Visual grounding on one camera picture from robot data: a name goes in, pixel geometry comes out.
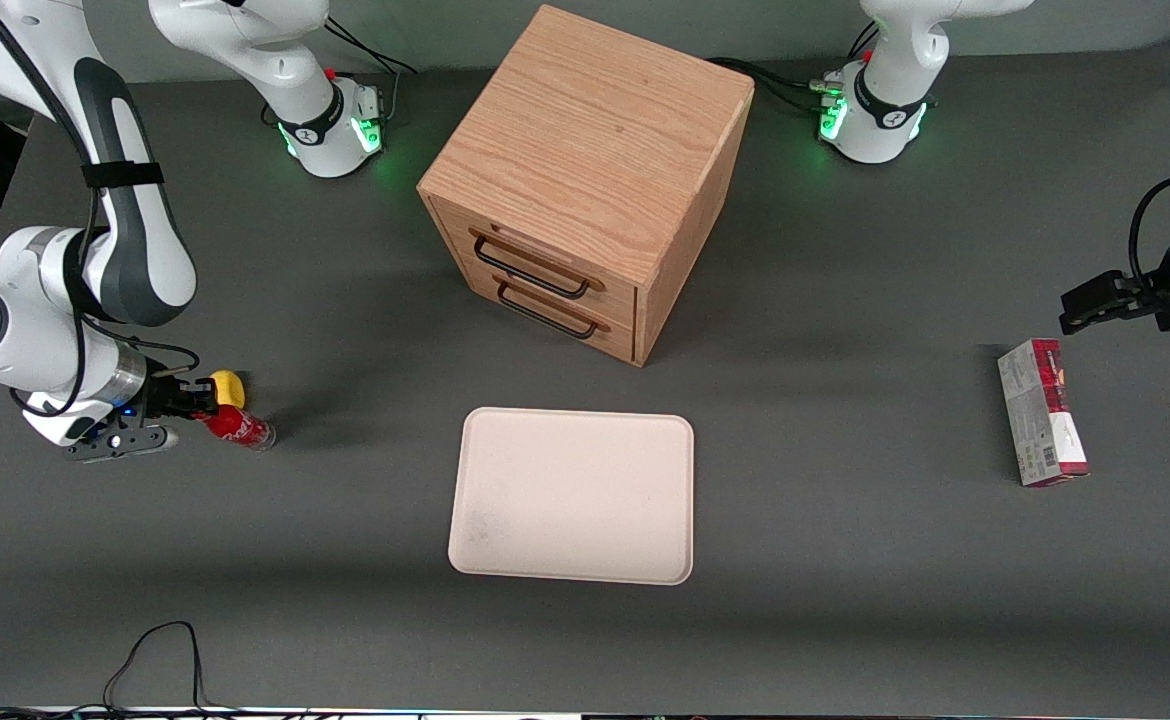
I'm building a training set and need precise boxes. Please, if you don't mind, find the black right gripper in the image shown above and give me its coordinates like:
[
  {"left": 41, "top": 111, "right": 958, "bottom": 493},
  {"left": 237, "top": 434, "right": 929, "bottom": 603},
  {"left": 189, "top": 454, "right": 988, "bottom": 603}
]
[{"left": 138, "top": 368, "right": 223, "bottom": 431}]

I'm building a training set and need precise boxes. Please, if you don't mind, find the red coke bottle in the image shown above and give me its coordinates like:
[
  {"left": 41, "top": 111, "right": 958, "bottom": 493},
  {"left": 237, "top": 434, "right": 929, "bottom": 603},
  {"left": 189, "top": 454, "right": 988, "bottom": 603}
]
[{"left": 197, "top": 402, "right": 276, "bottom": 453}]

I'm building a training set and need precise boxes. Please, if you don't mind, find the cream plastic tray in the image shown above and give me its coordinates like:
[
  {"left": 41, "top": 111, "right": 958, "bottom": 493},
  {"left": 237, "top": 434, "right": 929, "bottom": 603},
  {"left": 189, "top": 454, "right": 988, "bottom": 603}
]
[{"left": 447, "top": 406, "right": 696, "bottom": 587}]

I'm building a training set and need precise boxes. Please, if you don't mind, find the grey and red carton box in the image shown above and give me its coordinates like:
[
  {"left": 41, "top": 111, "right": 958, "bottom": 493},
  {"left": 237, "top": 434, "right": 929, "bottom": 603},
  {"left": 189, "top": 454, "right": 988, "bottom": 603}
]
[{"left": 996, "top": 338, "right": 1092, "bottom": 489}]

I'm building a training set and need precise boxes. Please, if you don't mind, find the wooden drawer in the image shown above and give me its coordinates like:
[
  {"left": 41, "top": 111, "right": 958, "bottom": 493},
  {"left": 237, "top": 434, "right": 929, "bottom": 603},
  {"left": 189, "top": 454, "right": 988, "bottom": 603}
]
[
  {"left": 431, "top": 198, "right": 640, "bottom": 323},
  {"left": 443, "top": 262, "right": 638, "bottom": 365}
]

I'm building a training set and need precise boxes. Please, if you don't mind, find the wooden drawer cabinet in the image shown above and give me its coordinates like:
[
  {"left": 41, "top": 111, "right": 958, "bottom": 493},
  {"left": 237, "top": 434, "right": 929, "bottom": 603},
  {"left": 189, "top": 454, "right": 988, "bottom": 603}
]
[{"left": 417, "top": 4, "right": 756, "bottom": 369}]

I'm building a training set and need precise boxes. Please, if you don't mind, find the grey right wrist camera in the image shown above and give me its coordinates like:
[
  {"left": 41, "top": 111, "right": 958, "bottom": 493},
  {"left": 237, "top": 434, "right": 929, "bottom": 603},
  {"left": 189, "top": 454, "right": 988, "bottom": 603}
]
[{"left": 64, "top": 423, "right": 182, "bottom": 464}]

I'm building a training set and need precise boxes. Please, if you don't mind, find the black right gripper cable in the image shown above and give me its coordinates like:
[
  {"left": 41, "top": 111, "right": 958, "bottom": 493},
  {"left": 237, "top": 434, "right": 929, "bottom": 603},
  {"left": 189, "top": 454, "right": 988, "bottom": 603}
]
[{"left": 0, "top": 0, "right": 202, "bottom": 419}]

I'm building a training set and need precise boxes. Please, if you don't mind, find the black looped table cable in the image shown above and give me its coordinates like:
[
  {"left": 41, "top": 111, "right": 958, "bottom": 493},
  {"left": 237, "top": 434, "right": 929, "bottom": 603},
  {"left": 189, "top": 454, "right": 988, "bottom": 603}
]
[{"left": 102, "top": 620, "right": 209, "bottom": 717}]

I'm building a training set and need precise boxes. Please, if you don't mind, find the black metal drawer handle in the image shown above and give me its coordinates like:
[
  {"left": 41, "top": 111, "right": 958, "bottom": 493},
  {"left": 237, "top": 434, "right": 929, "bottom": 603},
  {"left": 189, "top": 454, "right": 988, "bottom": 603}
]
[
  {"left": 471, "top": 231, "right": 594, "bottom": 301},
  {"left": 495, "top": 281, "right": 602, "bottom": 342}
]

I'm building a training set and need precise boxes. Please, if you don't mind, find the black right arm base cable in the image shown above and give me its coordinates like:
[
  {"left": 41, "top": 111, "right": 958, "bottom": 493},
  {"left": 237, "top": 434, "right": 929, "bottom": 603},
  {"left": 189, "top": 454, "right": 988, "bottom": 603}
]
[{"left": 261, "top": 18, "right": 418, "bottom": 129}]

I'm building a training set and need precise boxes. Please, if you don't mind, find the black arm base cable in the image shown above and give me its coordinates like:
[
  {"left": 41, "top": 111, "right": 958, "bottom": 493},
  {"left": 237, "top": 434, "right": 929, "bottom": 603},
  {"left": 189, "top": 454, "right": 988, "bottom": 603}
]
[
  {"left": 707, "top": 20, "right": 882, "bottom": 114},
  {"left": 261, "top": 18, "right": 418, "bottom": 129}
]

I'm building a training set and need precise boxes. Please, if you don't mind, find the black left arm base cable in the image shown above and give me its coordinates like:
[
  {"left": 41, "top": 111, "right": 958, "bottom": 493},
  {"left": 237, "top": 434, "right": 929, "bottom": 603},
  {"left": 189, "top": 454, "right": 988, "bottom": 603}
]
[{"left": 707, "top": 20, "right": 882, "bottom": 114}]

